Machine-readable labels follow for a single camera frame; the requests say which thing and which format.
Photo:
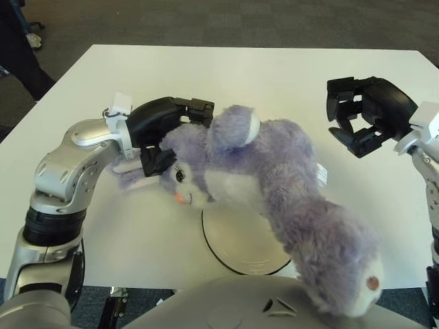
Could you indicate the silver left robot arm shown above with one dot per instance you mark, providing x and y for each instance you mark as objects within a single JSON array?
[{"x": 68, "y": 154}]

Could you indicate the dark printed floor item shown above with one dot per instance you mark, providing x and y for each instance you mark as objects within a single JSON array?
[{"x": 3, "y": 71}]

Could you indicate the metal table leg bracket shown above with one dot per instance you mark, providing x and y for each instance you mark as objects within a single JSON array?
[{"x": 115, "y": 308}]

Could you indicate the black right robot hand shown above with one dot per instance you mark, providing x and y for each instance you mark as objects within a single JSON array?
[{"x": 387, "y": 106}]

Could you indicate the purple plush bunny doll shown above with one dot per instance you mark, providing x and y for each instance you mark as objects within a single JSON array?
[{"x": 274, "y": 171}]

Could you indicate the patterned sneaker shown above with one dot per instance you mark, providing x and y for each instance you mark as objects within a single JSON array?
[{"x": 35, "y": 40}]

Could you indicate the silver robot torso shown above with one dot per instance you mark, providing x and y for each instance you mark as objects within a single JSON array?
[{"x": 223, "y": 308}]

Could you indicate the person in black trousers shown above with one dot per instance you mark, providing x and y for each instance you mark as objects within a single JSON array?
[{"x": 17, "y": 51}]

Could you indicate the white plate with black rim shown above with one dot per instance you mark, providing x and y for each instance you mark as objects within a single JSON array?
[{"x": 240, "y": 246}]

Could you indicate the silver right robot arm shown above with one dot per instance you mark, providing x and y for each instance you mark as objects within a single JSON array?
[{"x": 428, "y": 137}]

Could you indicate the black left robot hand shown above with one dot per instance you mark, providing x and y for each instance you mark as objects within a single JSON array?
[{"x": 151, "y": 120}]

